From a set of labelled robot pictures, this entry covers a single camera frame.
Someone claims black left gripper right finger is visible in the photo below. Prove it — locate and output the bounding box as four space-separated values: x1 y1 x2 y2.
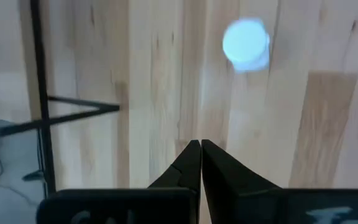
201 139 284 224

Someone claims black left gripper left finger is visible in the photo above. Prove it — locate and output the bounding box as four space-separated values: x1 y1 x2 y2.
147 139 202 224

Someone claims white cup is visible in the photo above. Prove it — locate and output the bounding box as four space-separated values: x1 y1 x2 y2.
221 17 272 74

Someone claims black aluminium table frame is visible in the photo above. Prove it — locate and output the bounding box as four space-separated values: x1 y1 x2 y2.
0 0 121 198

